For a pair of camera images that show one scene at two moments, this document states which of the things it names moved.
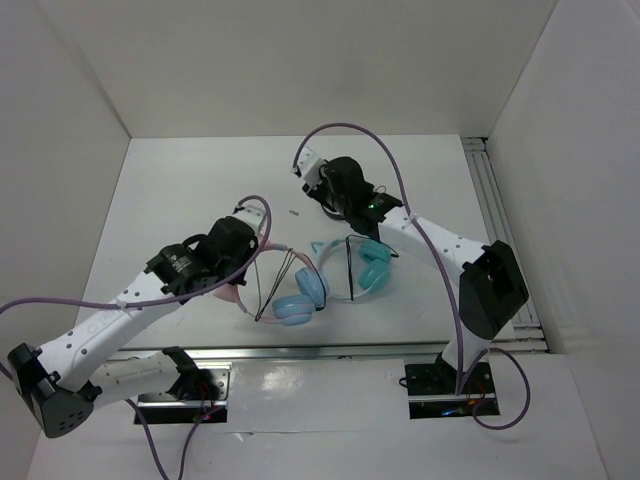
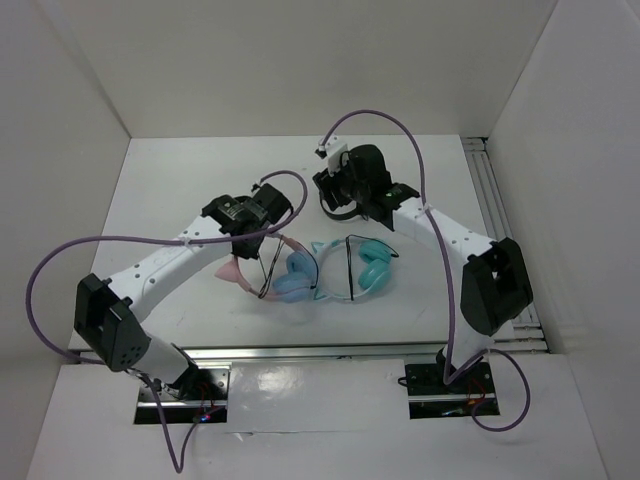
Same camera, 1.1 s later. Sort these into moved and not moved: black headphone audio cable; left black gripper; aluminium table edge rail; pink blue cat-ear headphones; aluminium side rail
Moved: pink blue cat-ear headphones; black headphone audio cable; left black gripper
Not moved: aluminium side rail; aluminium table edge rail
